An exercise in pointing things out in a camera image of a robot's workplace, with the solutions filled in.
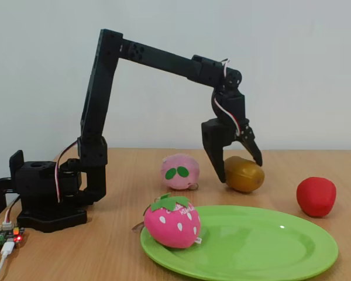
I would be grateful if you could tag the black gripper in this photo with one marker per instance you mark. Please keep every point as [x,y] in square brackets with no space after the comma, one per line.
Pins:
[214,132]

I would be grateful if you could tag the brown toy kiwi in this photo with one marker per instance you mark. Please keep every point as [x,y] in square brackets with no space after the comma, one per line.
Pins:
[245,175]

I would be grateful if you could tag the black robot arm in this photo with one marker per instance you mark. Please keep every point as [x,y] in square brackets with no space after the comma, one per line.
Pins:
[99,87]

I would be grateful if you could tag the green oval plastic plate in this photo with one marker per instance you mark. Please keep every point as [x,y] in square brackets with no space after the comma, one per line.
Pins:
[251,246]

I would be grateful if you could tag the pale pink plush peach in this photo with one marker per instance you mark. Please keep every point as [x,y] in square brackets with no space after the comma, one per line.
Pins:
[178,171]

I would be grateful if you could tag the pink plush strawberry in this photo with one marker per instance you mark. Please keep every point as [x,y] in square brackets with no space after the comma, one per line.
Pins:
[172,228]

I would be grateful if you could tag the motor control circuit board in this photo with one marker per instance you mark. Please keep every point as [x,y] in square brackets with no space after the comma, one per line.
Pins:
[0,235]

